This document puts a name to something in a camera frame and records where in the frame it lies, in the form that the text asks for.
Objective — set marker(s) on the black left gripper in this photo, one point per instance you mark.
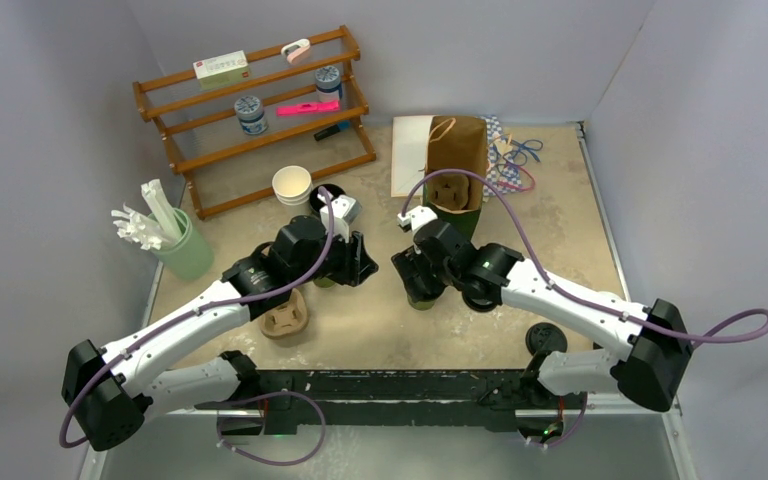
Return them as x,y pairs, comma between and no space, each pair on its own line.
355,263

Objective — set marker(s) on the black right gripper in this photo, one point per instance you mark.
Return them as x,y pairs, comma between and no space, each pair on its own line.
412,263

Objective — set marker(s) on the white paper cup stack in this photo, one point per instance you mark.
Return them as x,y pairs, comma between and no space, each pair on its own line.
292,186
324,283

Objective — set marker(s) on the single green paper cup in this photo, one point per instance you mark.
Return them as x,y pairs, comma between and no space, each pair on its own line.
422,305

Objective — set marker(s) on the brown pulp cup carrier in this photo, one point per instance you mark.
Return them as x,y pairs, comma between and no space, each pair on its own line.
449,191

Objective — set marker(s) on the green paper bag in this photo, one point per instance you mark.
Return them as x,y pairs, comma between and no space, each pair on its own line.
458,145

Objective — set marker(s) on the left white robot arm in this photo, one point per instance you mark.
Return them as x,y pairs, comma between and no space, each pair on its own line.
112,390

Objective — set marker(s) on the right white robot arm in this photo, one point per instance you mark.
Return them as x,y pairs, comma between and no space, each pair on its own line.
642,352

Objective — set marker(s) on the black cup lid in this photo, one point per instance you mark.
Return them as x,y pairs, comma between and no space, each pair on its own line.
545,337
479,305

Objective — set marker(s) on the black paper cup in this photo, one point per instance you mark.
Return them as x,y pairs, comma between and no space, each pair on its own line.
316,200

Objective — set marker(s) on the blue checkered paper bag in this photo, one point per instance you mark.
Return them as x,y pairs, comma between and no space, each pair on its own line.
494,131

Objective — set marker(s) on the white paper bag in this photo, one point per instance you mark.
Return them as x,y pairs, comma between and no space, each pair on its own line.
408,152

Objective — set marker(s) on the black cup lid near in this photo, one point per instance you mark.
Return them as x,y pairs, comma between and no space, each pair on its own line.
545,337

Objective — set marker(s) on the black blue marker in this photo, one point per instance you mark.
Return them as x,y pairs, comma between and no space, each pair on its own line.
331,130

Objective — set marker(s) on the pink marker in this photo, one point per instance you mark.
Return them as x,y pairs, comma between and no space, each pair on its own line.
308,108

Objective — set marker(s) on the white cup lid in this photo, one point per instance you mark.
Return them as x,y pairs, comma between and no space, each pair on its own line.
611,295

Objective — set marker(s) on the green straw holder cup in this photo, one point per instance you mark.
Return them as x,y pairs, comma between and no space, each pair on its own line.
192,256

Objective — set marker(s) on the wooden shelf rack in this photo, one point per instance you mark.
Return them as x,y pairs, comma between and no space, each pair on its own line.
227,106

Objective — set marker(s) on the blue lidded jar right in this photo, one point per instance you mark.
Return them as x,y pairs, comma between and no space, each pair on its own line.
328,83

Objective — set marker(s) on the blue lidded jar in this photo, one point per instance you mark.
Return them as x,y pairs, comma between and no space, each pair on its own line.
328,83
250,114

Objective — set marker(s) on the blue lidded jar left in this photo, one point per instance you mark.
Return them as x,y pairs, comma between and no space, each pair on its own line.
250,114

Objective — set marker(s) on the pink white clip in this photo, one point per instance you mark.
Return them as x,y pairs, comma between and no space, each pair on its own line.
296,52

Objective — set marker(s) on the white green box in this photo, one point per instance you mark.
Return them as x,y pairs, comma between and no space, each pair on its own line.
221,71

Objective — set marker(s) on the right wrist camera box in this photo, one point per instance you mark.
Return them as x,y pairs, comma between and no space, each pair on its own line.
416,218

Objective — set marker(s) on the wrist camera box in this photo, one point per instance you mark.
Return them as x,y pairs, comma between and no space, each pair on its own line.
345,211
416,218

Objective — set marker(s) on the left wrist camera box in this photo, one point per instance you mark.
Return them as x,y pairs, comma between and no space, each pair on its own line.
345,211

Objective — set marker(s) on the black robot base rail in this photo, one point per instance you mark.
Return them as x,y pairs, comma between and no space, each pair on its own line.
499,401

